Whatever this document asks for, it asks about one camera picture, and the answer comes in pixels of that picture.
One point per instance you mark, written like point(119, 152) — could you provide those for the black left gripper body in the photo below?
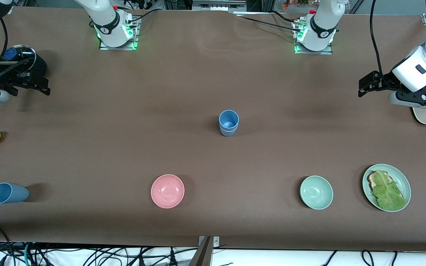
point(385, 82)

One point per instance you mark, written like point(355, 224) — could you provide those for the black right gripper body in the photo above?
point(12, 78)

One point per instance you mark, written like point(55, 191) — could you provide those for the blue plastic cup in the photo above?
point(229, 120)
point(15, 194)
point(229, 133)

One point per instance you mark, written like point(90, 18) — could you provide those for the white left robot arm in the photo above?
point(324, 22)

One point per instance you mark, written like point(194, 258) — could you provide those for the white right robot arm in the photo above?
point(107, 18)

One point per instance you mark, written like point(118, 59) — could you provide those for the toast slice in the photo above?
point(372, 180)

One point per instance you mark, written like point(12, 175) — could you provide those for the mint green plate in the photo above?
point(401, 181)

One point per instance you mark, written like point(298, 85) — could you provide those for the green lettuce leaf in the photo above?
point(388, 192)

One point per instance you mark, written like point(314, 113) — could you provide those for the mint green bowl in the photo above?
point(316, 192)

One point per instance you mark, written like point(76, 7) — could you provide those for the pink bowl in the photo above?
point(167, 191)

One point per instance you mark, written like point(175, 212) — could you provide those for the dark brown pole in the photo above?
point(202, 255)

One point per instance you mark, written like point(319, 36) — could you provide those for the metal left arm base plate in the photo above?
point(314, 52)

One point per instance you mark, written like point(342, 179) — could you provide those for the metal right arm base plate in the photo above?
point(118, 47)

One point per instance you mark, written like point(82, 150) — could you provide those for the silver metal frame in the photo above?
point(218, 5)

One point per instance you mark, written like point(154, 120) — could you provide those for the small metal table bracket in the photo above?
point(216, 241)

